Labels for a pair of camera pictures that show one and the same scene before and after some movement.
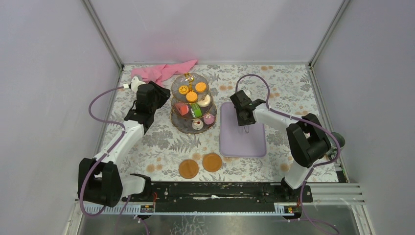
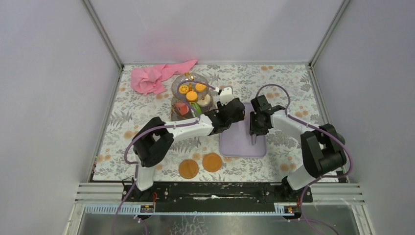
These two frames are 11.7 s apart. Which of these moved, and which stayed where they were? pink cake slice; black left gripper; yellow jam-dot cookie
Moved: black left gripper
Stayed: yellow jam-dot cookie; pink cake slice
